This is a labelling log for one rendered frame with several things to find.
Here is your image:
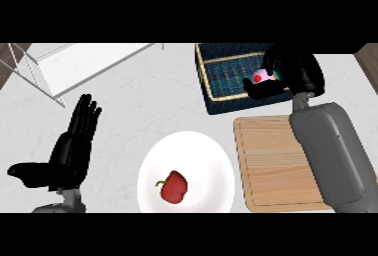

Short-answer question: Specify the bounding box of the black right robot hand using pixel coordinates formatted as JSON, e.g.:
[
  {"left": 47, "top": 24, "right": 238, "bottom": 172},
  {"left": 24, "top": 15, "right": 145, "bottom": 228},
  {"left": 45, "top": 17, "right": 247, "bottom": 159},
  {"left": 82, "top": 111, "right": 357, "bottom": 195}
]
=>
[{"left": 241, "top": 43, "right": 327, "bottom": 101}]

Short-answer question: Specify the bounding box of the white wire rack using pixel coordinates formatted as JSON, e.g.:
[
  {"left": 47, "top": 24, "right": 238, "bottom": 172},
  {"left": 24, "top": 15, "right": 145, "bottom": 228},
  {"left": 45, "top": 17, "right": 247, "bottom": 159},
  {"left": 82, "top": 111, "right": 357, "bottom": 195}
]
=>
[{"left": 2, "top": 43, "right": 166, "bottom": 108}]

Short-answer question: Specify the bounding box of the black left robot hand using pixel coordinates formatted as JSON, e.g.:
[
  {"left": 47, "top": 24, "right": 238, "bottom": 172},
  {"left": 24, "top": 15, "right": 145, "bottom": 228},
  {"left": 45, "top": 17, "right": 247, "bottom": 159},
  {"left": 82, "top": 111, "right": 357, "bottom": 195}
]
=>
[{"left": 5, "top": 93, "right": 103, "bottom": 192}]

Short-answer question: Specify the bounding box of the white oval plate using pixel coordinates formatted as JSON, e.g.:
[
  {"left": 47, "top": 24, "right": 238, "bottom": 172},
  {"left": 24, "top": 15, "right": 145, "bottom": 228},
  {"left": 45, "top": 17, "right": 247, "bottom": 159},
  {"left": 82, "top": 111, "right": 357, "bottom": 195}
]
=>
[{"left": 135, "top": 130, "right": 236, "bottom": 214}]

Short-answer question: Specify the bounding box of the pink cupcake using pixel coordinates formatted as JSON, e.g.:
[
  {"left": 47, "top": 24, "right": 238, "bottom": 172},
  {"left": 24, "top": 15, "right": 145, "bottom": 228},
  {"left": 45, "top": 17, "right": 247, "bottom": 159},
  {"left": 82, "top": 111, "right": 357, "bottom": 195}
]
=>
[{"left": 250, "top": 68, "right": 280, "bottom": 84}]

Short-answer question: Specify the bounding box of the red bell pepper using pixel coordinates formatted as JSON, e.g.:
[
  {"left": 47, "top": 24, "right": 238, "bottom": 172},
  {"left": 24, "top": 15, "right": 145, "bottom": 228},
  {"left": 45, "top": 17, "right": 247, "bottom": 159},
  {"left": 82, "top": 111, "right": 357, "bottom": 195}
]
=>
[{"left": 154, "top": 170, "right": 188, "bottom": 205}]

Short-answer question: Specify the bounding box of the dark blue wicker basket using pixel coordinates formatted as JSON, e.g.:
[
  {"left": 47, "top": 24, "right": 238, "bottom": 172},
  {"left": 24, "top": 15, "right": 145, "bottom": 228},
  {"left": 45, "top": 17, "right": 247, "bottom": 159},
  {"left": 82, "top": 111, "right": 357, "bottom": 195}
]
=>
[{"left": 193, "top": 43, "right": 295, "bottom": 116}]

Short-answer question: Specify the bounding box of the pale wooden cutting board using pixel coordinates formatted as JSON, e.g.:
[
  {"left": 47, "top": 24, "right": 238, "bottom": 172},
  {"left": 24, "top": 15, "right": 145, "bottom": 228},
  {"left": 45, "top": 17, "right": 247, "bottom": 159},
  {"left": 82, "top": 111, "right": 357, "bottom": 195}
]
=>
[{"left": 231, "top": 114, "right": 333, "bottom": 214}]

